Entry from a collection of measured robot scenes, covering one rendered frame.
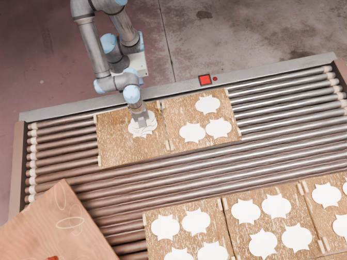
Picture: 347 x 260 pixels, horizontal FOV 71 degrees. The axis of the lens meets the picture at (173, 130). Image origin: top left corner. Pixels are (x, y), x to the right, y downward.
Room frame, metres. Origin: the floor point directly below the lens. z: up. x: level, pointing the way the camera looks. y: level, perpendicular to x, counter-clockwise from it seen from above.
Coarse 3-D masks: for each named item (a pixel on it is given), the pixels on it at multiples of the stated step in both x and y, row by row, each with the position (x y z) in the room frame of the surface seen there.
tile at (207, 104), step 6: (210, 96) 0.71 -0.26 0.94; (198, 102) 0.68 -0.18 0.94; (204, 102) 0.68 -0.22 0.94; (210, 102) 0.67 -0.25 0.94; (216, 102) 0.66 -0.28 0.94; (198, 108) 0.64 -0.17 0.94; (204, 108) 0.63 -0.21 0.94; (210, 108) 0.63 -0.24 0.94; (216, 108) 0.62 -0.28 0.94; (204, 114) 0.60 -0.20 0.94
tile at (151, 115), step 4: (148, 112) 0.66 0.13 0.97; (152, 112) 0.65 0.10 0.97; (152, 116) 0.63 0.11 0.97; (132, 120) 0.63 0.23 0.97; (148, 120) 0.61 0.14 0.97; (152, 120) 0.60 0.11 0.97; (132, 124) 0.60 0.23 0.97; (136, 124) 0.60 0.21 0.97; (148, 124) 0.58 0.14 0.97; (152, 124) 0.58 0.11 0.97; (136, 128) 0.57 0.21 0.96; (140, 128) 0.57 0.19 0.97; (144, 128) 0.56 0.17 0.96
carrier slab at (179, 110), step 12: (192, 96) 0.73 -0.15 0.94; (204, 96) 0.72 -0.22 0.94; (216, 96) 0.70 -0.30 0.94; (168, 108) 0.68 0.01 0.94; (180, 108) 0.67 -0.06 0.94; (192, 108) 0.65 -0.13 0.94; (228, 108) 0.61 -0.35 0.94; (168, 120) 0.60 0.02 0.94; (180, 120) 0.59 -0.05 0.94; (192, 120) 0.58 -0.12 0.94; (204, 120) 0.56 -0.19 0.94; (228, 120) 0.54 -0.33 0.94; (168, 132) 0.53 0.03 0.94; (180, 144) 0.44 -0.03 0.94; (192, 144) 0.43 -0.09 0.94; (204, 144) 0.41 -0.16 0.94; (216, 144) 0.40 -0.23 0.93
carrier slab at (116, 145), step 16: (112, 112) 0.72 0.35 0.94; (128, 112) 0.70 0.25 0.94; (160, 112) 0.66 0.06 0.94; (96, 128) 0.63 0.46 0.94; (112, 128) 0.61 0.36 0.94; (160, 128) 0.56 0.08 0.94; (112, 144) 0.51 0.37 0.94; (128, 144) 0.49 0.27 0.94; (144, 144) 0.48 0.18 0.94; (160, 144) 0.46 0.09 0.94; (112, 160) 0.41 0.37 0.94; (128, 160) 0.40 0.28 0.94
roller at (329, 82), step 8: (328, 80) 0.69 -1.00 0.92; (336, 80) 0.68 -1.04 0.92; (288, 88) 0.69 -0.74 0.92; (296, 88) 0.68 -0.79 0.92; (304, 88) 0.67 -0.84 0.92; (312, 88) 0.66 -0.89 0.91; (248, 96) 0.68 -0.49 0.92; (256, 96) 0.67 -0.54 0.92; (264, 96) 0.66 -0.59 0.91; (272, 96) 0.66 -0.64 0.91; (232, 104) 0.65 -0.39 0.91; (80, 128) 0.66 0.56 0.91; (88, 128) 0.65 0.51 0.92; (40, 136) 0.65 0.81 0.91; (48, 136) 0.64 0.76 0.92; (56, 136) 0.63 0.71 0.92; (64, 136) 0.63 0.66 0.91; (72, 136) 0.62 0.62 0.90; (32, 144) 0.61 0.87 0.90
